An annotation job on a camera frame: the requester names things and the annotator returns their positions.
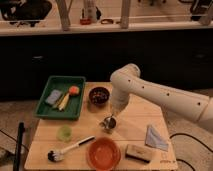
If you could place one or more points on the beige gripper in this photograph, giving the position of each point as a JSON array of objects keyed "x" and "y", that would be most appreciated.
[{"x": 116, "y": 110}]

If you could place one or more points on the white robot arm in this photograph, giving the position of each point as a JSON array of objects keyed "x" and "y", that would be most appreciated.
[{"x": 194, "y": 107}]

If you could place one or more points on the small metal cup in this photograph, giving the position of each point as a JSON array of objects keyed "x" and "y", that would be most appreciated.
[{"x": 110, "y": 130}]

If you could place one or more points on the green plastic cup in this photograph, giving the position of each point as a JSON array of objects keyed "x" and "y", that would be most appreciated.
[{"x": 64, "y": 133}]

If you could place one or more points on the dark maroon bowl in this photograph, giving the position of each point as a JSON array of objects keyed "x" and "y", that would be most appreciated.
[{"x": 99, "y": 96}]

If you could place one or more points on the orange toy fruit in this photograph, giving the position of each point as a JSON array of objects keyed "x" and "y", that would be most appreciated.
[{"x": 74, "y": 90}]

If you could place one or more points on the orange plastic bowl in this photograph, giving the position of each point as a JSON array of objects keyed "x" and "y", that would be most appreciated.
[{"x": 103, "y": 154}]

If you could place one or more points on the blue folded cloth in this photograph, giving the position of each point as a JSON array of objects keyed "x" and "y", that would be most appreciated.
[{"x": 153, "y": 139}]

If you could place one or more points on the green plastic tray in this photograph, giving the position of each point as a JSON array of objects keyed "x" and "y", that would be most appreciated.
[{"x": 73, "y": 107}]

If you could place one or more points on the blue grey sponge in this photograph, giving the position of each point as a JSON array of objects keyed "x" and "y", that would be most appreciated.
[{"x": 53, "y": 97}]

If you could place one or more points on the white dish brush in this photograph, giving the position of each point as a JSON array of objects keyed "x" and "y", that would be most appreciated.
[{"x": 58, "y": 155}]

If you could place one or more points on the black pole stand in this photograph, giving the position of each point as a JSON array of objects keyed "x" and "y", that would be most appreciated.
[{"x": 17, "y": 158}]

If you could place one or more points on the black office chair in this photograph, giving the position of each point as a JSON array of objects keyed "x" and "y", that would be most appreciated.
[{"x": 29, "y": 12}]

